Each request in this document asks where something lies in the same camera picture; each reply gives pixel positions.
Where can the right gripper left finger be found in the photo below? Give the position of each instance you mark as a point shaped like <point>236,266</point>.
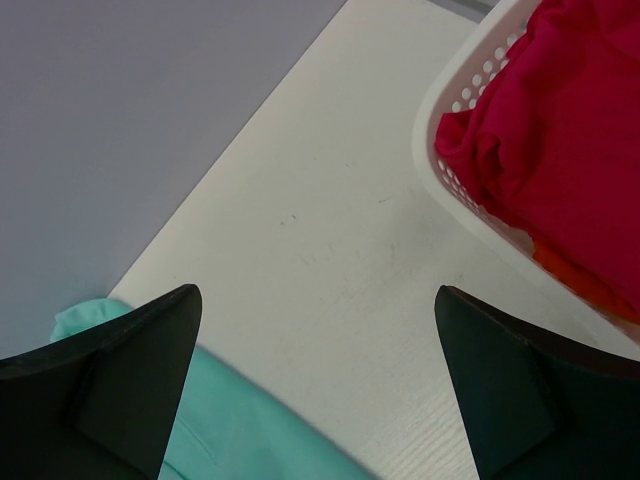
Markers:
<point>100,404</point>

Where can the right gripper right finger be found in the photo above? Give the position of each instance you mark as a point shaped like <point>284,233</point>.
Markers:
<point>536,404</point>

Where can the mint green t-shirt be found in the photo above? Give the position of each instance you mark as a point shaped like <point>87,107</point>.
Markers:
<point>227,427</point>

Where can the orange t-shirt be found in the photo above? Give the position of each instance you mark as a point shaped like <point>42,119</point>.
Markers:
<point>584,284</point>

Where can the crimson red t-shirt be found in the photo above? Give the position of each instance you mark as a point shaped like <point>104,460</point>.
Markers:
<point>552,145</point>

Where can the white plastic laundry basket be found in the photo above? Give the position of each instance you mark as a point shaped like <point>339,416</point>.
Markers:
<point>459,86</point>

